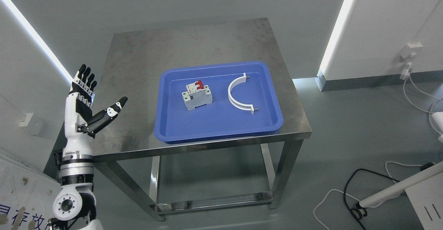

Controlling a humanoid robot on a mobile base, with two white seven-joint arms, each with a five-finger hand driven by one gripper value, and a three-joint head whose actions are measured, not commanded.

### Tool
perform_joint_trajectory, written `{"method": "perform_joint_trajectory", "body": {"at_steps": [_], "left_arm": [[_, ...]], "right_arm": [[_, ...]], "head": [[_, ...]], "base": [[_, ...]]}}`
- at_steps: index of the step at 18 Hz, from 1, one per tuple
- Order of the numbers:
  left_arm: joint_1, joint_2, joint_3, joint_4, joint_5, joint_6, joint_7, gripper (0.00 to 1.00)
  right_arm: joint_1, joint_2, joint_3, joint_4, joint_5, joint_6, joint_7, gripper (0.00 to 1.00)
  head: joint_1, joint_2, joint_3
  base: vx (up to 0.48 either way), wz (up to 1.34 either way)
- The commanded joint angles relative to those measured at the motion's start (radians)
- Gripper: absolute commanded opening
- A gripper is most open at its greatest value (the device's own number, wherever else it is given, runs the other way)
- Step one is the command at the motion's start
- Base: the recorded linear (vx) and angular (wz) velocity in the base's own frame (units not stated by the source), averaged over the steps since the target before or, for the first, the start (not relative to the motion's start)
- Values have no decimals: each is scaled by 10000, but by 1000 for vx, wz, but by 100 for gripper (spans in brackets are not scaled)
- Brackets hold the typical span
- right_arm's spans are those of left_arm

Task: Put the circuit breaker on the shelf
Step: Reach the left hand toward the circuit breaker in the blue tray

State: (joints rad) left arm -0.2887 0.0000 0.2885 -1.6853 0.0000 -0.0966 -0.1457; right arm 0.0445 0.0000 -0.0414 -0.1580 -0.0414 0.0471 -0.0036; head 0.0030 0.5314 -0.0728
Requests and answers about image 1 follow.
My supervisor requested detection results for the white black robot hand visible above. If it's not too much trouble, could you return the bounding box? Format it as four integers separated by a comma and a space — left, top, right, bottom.
64, 64, 128, 139

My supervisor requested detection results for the grey circuit breaker red switch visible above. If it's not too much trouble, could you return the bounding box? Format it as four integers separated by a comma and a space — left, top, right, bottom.
181, 79, 213, 111

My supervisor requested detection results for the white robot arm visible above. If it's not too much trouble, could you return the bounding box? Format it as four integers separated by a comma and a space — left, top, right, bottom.
46, 133, 104, 230

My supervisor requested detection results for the stainless steel table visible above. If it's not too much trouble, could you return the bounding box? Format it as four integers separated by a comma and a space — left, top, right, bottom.
93, 18, 312, 221

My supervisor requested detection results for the white printed sign board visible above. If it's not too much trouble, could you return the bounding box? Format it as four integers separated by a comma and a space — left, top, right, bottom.
0, 150, 61, 230

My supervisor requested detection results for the blue plastic tray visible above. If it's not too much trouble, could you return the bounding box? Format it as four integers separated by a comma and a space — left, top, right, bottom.
154, 61, 283, 144

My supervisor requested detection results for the white stand leg with caster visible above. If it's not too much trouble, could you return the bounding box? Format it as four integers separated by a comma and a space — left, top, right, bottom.
348, 162, 442, 222

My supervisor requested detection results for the white wall box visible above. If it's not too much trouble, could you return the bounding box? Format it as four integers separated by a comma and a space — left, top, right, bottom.
19, 113, 44, 136

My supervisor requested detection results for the white curved bracket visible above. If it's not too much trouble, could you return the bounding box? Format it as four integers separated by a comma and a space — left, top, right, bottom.
227, 72, 259, 115

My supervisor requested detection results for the black cable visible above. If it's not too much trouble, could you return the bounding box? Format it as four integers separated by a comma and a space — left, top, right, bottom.
343, 168, 400, 230

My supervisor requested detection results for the white wall socket with plug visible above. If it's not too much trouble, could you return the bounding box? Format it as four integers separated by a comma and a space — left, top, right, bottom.
400, 42, 423, 80

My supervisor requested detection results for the white cable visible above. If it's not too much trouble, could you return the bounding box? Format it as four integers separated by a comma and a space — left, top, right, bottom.
403, 74, 443, 136

